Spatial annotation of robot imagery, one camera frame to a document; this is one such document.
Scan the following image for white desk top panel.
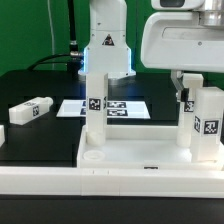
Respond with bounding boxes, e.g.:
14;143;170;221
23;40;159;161
77;125;224;171

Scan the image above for black cable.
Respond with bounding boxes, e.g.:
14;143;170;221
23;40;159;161
27;0;84;72

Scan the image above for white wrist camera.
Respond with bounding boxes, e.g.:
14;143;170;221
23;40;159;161
151;0;205;10

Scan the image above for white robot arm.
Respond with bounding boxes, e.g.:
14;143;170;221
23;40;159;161
79;0;224;102

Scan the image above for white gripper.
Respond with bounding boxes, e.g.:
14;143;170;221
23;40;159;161
141;12;224;102

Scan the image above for white U-shaped obstacle fence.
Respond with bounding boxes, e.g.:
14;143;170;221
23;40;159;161
0;166;224;198

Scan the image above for sheet with four tags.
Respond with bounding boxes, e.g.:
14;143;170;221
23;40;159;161
57;100;150;119

